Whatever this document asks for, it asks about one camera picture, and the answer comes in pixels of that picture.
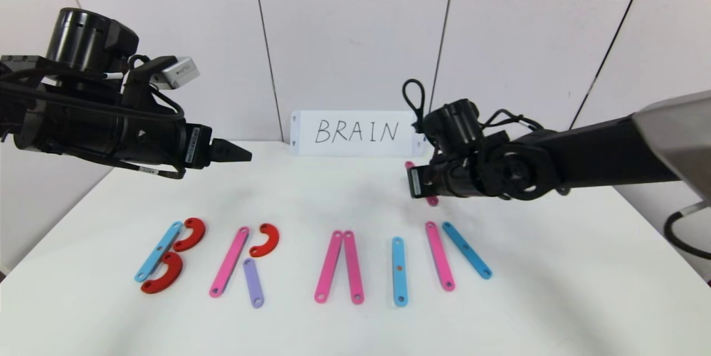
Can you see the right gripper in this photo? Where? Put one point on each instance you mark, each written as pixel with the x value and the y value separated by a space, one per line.
pixel 415 182

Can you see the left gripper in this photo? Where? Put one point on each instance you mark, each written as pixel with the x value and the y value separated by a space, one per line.
pixel 198 146

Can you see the long pink bar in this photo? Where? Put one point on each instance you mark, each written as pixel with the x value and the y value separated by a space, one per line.
pixel 329 266
pixel 353 267
pixel 229 261
pixel 432 200

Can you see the short pink bar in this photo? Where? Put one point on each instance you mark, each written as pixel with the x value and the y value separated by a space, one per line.
pixel 440 256

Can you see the short blue bar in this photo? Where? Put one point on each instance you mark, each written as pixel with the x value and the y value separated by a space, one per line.
pixel 466 250

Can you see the small red arc piece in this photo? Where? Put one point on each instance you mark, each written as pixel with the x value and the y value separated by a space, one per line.
pixel 272 239

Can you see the short purple bar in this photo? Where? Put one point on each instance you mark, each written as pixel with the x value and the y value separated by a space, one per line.
pixel 254 284

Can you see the white BRAIN sign card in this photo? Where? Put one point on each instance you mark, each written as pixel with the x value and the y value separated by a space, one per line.
pixel 355 148

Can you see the large red arc piece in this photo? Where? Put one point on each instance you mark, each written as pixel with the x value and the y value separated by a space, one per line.
pixel 200 232
pixel 175 274

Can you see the long blue bar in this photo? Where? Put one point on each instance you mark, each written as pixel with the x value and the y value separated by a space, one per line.
pixel 168 238
pixel 399 285

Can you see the black right camera bracket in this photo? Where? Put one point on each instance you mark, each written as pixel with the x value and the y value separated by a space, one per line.
pixel 491 139

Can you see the black camera bracket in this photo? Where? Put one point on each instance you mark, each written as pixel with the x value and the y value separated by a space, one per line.
pixel 491 139
pixel 143 75

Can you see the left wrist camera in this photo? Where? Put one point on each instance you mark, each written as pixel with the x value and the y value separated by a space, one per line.
pixel 179 73

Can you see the black left camera bracket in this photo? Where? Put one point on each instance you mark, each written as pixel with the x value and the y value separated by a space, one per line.
pixel 143 75

